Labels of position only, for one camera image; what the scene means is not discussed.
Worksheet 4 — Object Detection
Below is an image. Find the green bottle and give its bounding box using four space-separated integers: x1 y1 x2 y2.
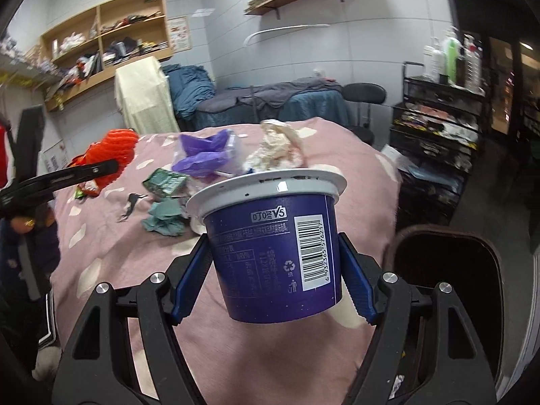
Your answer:
446 29 461 85

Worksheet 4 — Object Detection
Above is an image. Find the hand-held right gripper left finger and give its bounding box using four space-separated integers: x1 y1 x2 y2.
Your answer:
51 234 214 405

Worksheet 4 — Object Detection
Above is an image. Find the grey blanket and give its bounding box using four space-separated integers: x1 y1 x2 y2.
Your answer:
198 78 343 111

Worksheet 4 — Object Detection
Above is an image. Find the teal cloth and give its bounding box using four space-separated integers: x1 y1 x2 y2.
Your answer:
141 200 188 237

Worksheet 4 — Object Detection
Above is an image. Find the dark trash bin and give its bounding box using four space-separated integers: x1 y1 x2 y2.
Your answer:
382 224 505 393

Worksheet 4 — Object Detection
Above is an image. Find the white paper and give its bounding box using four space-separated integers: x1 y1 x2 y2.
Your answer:
244 119 306 173

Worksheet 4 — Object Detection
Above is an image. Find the black stool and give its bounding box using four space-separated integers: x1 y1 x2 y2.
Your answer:
343 83 386 145

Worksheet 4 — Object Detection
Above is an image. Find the black cart rack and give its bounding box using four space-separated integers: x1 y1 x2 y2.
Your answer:
388 62 492 228

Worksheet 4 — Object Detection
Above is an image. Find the wall poster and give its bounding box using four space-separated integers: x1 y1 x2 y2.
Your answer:
168 16 189 53

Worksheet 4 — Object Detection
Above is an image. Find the wire rack with yellow tags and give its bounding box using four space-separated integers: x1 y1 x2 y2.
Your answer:
0 34 64 93

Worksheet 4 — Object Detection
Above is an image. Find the clear bottle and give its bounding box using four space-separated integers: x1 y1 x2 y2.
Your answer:
462 34 484 93

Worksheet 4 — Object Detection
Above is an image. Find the pink dotted blanket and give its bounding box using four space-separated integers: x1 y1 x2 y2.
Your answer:
50 117 401 405

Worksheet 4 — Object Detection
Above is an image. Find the pile of blue bedding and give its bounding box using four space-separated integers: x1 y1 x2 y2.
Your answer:
162 64 218 121

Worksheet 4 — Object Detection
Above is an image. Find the red snack packet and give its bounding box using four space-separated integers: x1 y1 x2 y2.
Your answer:
75 179 102 199

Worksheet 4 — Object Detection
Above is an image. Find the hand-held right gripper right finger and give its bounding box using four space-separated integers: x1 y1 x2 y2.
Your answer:
337 232 498 405

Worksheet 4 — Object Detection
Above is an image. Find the green foil packet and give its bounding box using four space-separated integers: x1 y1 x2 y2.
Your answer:
142 168 188 198

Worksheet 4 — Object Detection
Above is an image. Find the red knitted decoration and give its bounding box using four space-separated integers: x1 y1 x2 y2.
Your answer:
70 129 140 190

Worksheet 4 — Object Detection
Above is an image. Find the beige cloth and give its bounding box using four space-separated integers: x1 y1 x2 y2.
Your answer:
115 56 181 136

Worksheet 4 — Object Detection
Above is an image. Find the purple plastic bag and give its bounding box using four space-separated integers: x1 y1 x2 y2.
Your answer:
171 129 245 180

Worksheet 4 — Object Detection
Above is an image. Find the person's dark clothing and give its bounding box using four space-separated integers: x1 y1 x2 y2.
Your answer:
0 105 60 347

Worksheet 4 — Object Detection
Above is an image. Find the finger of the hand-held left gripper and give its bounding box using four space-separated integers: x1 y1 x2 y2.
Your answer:
0 159 119 220

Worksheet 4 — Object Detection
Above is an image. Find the purple yogurt cup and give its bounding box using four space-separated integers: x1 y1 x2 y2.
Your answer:
186 169 347 325

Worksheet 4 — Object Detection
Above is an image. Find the wooden wall cabinet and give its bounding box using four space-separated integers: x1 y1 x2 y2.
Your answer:
40 0 173 112

